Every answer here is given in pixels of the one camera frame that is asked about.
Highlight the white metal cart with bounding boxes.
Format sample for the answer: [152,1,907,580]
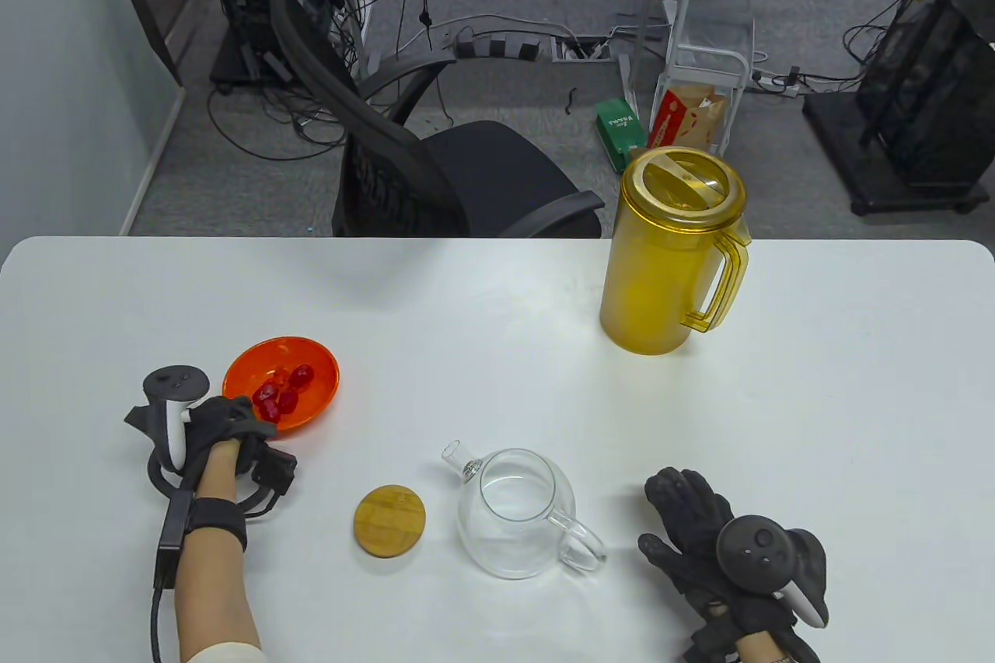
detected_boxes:
[665,0,756,159]

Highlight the person's left forearm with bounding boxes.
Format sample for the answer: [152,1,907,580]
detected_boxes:
[175,441,269,663]

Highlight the black office chair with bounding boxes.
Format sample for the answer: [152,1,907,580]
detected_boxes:
[270,0,606,239]

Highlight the tangle of black floor cables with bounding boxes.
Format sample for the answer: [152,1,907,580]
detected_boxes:
[206,68,351,162]

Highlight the person's left hand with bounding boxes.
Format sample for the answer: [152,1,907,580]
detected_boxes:
[124,395,298,497]

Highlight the person's right hand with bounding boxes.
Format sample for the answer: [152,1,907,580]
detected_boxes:
[637,467,800,663]

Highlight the white power strip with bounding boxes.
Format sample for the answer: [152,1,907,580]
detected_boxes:
[750,68,801,98]
[342,0,383,77]

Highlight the red and brown paper bag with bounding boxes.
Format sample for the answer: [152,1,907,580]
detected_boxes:
[648,84,731,155]

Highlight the white sleeve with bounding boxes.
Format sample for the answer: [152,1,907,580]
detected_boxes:
[183,641,269,663]

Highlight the clear glass teapot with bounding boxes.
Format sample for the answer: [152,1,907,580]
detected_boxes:
[442,441,608,581]

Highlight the floor socket box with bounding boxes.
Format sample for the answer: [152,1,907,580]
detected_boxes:
[551,37,613,63]

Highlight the round bamboo teapot lid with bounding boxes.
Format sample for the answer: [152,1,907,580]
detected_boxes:
[354,485,427,560]

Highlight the black wheeled equipment rack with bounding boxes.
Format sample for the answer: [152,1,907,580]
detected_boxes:
[803,0,995,217]

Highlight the green carton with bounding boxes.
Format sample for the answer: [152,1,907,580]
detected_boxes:
[596,98,650,174]

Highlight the black wrist sensor box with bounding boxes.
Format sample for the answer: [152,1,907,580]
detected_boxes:
[153,488,250,591]

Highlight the person's right forearm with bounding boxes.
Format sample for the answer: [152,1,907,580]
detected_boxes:
[735,632,817,663]

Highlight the orange plastic bowl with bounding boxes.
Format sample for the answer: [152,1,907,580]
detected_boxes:
[222,337,341,432]

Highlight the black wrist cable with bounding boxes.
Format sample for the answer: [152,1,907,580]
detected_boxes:
[148,585,168,663]

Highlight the black tracker controller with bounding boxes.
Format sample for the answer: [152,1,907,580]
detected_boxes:
[144,365,211,473]
[716,515,829,629]

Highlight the yellow plastic pitcher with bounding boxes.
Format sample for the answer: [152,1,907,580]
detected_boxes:
[599,146,752,357]

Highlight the red dates and wolfberries pile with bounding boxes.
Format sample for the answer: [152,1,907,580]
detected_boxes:
[251,364,316,423]

